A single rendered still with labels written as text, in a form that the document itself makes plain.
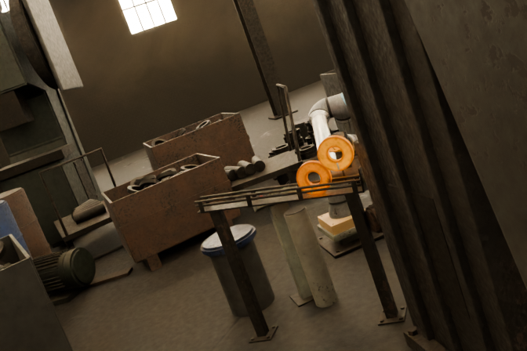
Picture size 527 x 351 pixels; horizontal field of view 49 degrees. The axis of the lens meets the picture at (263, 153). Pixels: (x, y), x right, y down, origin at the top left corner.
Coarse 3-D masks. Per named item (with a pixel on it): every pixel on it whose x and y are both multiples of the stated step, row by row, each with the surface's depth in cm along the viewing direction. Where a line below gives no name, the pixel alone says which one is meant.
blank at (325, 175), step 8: (304, 168) 252; (312, 168) 251; (320, 168) 250; (296, 176) 254; (304, 176) 253; (320, 176) 251; (328, 176) 249; (304, 184) 254; (312, 184) 254; (312, 192) 254; (320, 192) 253
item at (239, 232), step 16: (240, 224) 329; (208, 240) 321; (240, 240) 304; (224, 256) 306; (256, 256) 314; (224, 272) 309; (256, 272) 312; (224, 288) 315; (256, 288) 311; (240, 304) 312
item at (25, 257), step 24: (0, 240) 373; (0, 264) 317; (24, 264) 287; (0, 288) 282; (24, 288) 287; (0, 312) 282; (24, 312) 287; (48, 312) 293; (0, 336) 282; (24, 336) 287; (48, 336) 292
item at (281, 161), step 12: (276, 84) 530; (288, 96) 476; (288, 108) 478; (288, 132) 538; (288, 144) 540; (276, 156) 541; (288, 156) 522; (228, 168) 513; (240, 168) 497; (252, 168) 498; (264, 168) 505; (276, 168) 488; (288, 168) 482; (240, 180) 493; (252, 180) 481; (264, 180) 482; (288, 180) 543
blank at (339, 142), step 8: (328, 136) 246; (336, 136) 243; (320, 144) 246; (328, 144) 244; (336, 144) 243; (344, 144) 242; (320, 152) 247; (328, 152) 247; (344, 152) 243; (352, 152) 242; (320, 160) 248; (328, 160) 247; (336, 160) 247; (344, 160) 244; (352, 160) 245; (328, 168) 248; (336, 168) 247; (344, 168) 246
